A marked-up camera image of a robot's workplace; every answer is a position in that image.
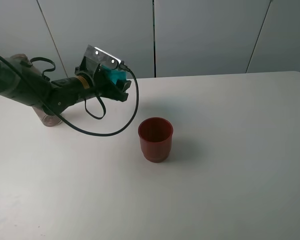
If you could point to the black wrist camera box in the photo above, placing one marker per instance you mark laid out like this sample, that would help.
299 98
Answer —
102 57

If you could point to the teal translucent plastic cup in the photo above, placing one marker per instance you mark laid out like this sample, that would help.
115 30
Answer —
114 75

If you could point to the clear brownish plastic bottle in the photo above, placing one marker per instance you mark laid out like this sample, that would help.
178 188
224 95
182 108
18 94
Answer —
47 120

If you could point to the red plastic cup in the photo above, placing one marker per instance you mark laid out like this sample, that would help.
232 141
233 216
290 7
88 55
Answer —
155 137

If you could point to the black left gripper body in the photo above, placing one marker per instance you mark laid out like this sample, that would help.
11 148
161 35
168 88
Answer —
96 79

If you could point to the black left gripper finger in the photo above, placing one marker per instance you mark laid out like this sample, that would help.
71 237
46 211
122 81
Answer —
112 92
123 85

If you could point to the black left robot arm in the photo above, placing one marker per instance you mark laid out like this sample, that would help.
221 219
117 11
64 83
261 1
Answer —
20 81

